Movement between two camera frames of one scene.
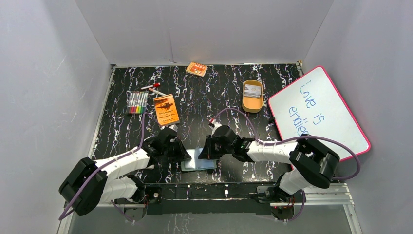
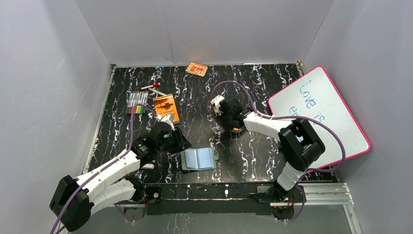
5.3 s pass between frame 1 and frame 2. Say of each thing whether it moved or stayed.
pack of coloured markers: stayed
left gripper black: moved
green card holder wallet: stayed
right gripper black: moved
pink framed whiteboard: stayed
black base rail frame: stayed
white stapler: stayed
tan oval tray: moved
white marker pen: stayed
